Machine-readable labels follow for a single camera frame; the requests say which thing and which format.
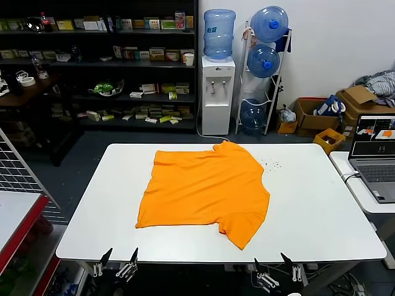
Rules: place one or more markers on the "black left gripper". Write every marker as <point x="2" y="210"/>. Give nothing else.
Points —
<point x="115" y="285"/>

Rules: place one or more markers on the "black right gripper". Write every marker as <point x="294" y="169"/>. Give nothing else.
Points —
<point x="277" y="291"/>

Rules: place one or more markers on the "orange t-shirt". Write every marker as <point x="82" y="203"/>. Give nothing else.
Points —
<point x="203" y="191"/>

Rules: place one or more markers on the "pile of grey clothes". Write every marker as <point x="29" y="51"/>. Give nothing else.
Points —
<point x="381" y="81"/>

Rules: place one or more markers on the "white side table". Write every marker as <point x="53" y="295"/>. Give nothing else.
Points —
<point x="355" y="197"/>

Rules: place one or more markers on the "red-edged white table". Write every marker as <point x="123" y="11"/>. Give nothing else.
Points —
<point x="15" y="212"/>

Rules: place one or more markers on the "yellow plastic bin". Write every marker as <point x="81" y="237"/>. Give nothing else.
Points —
<point x="328" y="140"/>

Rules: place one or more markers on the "grey laptop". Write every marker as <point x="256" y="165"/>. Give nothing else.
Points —
<point x="375" y="171"/>

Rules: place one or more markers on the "small yellow cardboard box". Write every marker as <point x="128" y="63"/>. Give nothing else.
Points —
<point x="287" y="127"/>

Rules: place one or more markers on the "blue water jug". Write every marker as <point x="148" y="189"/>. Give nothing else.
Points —
<point x="262" y="61"/>
<point x="267" y="23"/>
<point x="253" y="118"/>

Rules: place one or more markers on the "closed brown cardboard box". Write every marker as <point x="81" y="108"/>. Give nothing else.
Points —
<point x="311" y="121"/>

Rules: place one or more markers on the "white plastic bag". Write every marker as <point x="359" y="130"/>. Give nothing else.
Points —
<point x="287" y="114"/>

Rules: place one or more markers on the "white water dispenser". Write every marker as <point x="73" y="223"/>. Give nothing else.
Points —
<point x="217" y="117"/>

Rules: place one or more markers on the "small flat white box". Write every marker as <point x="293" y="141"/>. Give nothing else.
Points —
<point x="136" y="94"/>

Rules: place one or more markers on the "blue and white bag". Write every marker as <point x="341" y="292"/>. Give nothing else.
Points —
<point x="328" y="106"/>

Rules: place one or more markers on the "white and red medicine box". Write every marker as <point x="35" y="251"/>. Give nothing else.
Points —
<point x="150" y="88"/>

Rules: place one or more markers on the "open brown cardboard box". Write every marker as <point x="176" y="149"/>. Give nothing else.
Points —
<point x="361" y="98"/>

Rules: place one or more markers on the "dark brown desk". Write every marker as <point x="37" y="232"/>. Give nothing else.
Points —
<point x="27" y="92"/>

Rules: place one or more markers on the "black shelving unit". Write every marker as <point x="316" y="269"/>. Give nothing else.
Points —
<point x="123" y="64"/>

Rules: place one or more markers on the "white tape roll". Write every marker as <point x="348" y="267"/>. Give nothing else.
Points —
<point x="27" y="81"/>

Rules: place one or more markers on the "black thermos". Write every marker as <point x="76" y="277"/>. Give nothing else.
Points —
<point x="14" y="84"/>

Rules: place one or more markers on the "clear plastic bottle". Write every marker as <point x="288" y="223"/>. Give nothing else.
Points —
<point x="38" y="68"/>

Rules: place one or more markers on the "white paper cup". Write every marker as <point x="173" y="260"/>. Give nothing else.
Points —
<point x="189" y="60"/>

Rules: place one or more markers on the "white carton box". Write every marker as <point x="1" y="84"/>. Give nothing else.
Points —
<point x="91" y="25"/>

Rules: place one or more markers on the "upright blue water bottle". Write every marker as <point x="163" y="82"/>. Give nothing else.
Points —
<point x="219" y="34"/>

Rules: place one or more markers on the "pink and green tall box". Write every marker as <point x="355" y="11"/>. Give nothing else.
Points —
<point x="180" y="21"/>

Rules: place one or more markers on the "cola bottle red cap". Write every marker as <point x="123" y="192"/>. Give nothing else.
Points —
<point x="46" y="23"/>

